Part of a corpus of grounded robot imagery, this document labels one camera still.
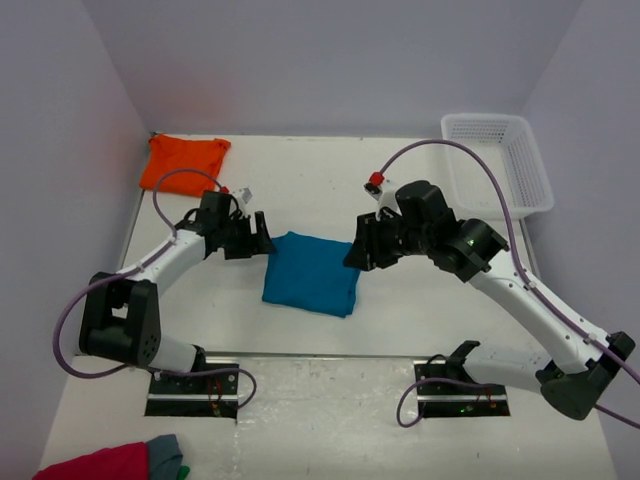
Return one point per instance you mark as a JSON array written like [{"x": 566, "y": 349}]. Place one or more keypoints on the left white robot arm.
[{"x": 121, "y": 319}]

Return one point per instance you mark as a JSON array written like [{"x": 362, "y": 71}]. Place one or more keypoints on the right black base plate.
[{"x": 438, "y": 400}]

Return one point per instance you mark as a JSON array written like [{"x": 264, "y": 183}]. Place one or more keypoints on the white plastic basket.
[{"x": 508, "y": 147}]

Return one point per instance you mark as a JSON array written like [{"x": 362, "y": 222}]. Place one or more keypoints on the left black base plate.
[{"x": 211, "y": 396}]

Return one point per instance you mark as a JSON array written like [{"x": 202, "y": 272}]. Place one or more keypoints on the grey t shirt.
[{"x": 164, "y": 457}]

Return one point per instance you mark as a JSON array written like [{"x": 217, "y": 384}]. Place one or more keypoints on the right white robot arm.
[{"x": 579, "y": 360}]

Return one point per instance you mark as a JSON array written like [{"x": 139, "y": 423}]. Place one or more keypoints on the red t shirt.
[{"x": 130, "y": 461}]

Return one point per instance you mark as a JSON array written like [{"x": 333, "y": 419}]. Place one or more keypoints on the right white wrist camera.
[{"x": 383, "y": 192}]

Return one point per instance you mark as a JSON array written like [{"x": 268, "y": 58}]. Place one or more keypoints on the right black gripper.
[{"x": 367, "y": 251}]

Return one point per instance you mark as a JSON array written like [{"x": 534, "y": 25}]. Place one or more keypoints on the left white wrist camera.
[{"x": 243, "y": 194}]

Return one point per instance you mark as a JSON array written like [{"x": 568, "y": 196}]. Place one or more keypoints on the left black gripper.
[{"x": 253, "y": 244}]

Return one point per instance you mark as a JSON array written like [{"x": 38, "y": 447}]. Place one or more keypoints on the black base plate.
[
  {"x": 438, "y": 400},
  {"x": 211, "y": 396}
]

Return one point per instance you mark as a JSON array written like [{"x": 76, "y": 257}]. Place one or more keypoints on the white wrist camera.
[
  {"x": 383, "y": 192},
  {"x": 243, "y": 194}
]

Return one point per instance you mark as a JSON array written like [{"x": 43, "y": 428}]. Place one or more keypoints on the green t shirt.
[{"x": 183, "y": 473}]

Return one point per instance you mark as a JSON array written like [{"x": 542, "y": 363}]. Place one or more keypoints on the orange folded t shirt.
[{"x": 170, "y": 153}]

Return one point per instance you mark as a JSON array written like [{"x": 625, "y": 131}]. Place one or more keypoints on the blue t shirt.
[{"x": 307, "y": 273}]

